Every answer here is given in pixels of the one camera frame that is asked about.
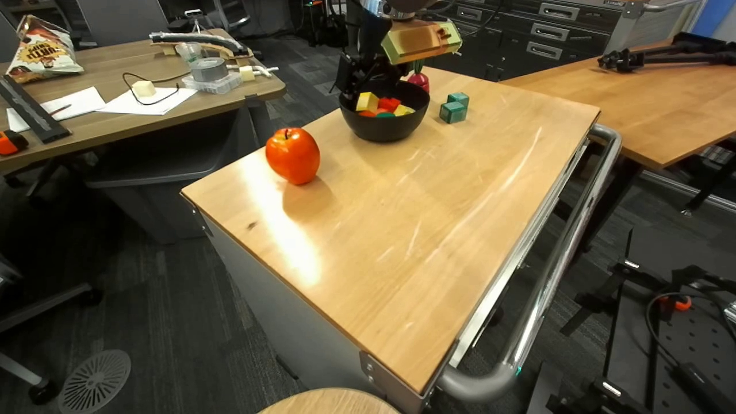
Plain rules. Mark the teal wooden rectangular block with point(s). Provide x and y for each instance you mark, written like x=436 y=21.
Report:
x=458 y=97

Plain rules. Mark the red apple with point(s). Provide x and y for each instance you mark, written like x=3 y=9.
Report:
x=294 y=154

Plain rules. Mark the black bowl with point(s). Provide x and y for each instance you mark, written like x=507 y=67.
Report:
x=381 y=124

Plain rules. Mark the grey tape roll container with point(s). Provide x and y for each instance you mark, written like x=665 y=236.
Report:
x=210 y=75

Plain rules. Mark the round wooden stool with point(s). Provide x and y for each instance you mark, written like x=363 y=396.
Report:
x=333 y=400

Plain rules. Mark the black keyboard bar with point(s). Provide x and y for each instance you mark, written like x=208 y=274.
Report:
x=40 y=120

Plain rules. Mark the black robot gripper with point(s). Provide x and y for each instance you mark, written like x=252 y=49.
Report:
x=367 y=65

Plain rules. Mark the white paper sheets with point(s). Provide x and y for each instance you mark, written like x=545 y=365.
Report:
x=147 y=101

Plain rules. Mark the snack chips bag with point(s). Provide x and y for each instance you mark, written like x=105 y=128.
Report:
x=45 y=49

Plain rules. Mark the yellow wooden cube block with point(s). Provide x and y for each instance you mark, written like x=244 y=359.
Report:
x=402 y=112

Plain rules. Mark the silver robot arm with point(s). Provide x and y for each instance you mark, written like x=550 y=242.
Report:
x=375 y=16

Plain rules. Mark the black drawer cabinet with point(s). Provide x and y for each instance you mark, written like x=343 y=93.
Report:
x=513 y=38

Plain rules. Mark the wooden office desk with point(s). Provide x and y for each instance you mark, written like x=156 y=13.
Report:
x=105 y=73

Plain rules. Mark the red toy radish green leaves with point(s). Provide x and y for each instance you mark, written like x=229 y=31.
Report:
x=419 y=82

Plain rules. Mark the red wooden block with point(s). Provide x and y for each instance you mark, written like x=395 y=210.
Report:
x=388 y=104

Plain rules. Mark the steel cart handle bar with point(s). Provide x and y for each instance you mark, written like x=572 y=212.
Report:
x=512 y=363

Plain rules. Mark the teal wooden cube block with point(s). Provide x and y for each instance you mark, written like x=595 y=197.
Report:
x=451 y=112

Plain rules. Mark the grey curved headband device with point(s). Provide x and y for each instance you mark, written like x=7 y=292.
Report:
x=202 y=38

